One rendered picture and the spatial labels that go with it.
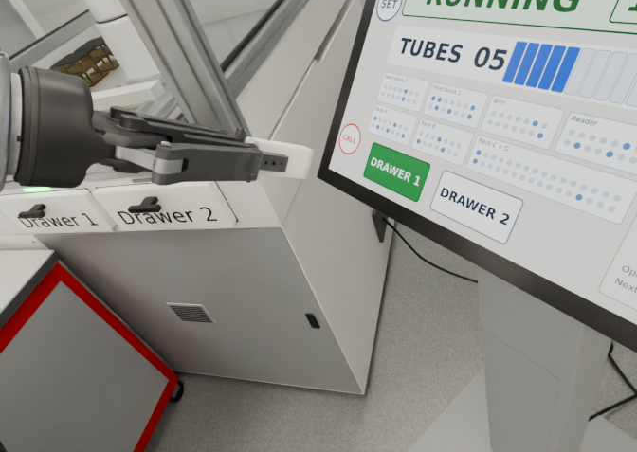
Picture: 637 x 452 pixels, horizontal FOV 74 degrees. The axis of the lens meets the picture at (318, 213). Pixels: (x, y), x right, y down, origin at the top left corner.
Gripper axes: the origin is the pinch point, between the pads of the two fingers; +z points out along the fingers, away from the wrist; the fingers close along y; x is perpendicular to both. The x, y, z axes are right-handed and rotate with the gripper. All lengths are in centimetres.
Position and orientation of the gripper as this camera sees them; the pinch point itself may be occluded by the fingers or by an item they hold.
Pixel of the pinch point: (278, 158)
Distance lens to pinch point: 40.3
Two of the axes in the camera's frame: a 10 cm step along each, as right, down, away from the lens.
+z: 7.5, 0.2, 6.6
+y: -6.0, -3.9, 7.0
